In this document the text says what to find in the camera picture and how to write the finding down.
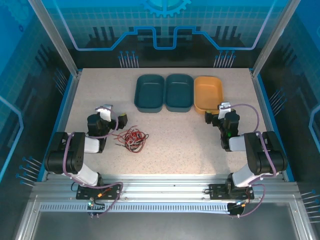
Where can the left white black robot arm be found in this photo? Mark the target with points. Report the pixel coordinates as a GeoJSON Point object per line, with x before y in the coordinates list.
{"type": "Point", "coordinates": [77, 147]}

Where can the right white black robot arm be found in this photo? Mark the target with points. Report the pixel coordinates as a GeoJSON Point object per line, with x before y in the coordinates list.
{"type": "Point", "coordinates": [255, 150]}

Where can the orange plastic bin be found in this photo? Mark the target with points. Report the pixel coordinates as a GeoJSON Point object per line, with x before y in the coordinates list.
{"type": "Point", "coordinates": [208, 90]}

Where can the teal plastic bin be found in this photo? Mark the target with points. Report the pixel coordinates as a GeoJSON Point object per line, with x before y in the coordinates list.
{"type": "Point", "coordinates": [178, 92]}
{"type": "Point", "coordinates": [150, 92]}

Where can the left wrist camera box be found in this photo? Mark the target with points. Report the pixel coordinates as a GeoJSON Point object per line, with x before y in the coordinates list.
{"type": "Point", "coordinates": [106, 113]}

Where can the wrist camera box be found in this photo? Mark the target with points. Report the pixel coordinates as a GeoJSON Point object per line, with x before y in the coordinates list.
{"type": "Point", "coordinates": [106, 113]}
{"type": "Point", "coordinates": [225, 110]}

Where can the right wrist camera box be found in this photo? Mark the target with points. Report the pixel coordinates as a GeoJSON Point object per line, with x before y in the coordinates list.
{"type": "Point", "coordinates": [225, 110]}

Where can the aluminium side rail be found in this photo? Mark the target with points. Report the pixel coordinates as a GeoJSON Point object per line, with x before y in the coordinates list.
{"type": "Point", "coordinates": [75, 85]}
{"type": "Point", "coordinates": [256, 85]}

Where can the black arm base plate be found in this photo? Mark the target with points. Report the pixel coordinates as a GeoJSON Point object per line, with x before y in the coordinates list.
{"type": "Point", "coordinates": [216, 191]}
{"type": "Point", "coordinates": [112, 191]}

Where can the aluminium mounting rail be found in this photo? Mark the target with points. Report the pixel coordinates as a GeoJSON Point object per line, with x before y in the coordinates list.
{"type": "Point", "coordinates": [162, 186]}

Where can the aluminium frame post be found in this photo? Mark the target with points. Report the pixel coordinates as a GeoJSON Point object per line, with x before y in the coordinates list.
{"type": "Point", "coordinates": [270, 42]}
{"type": "Point", "coordinates": [60, 42]}

